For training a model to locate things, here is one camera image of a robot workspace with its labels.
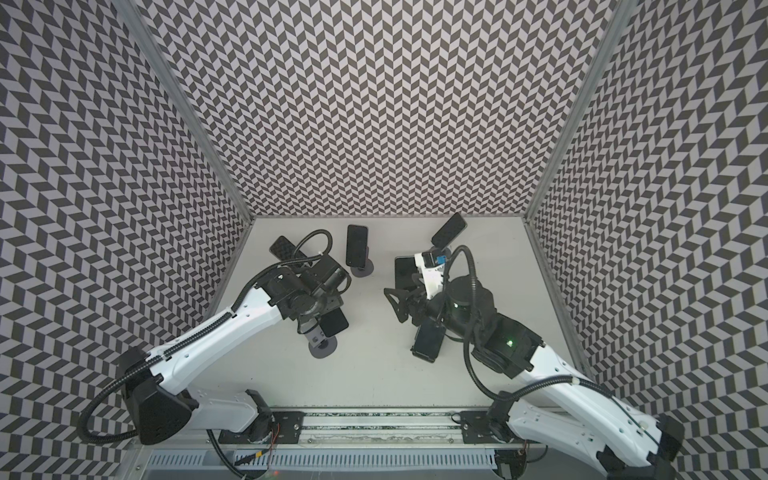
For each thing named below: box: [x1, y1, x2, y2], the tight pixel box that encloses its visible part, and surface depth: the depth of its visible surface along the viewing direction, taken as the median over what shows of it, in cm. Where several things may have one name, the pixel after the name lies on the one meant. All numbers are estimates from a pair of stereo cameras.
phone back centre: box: [346, 224, 369, 269], surface depth 98 cm
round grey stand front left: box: [308, 336, 337, 359], surface depth 87 cm
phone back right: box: [431, 212, 468, 251], surface depth 101 cm
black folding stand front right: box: [410, 326, 443, 363], surface depth 80 cm
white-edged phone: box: [319, 307, 349, 337], surface depth 77 cm
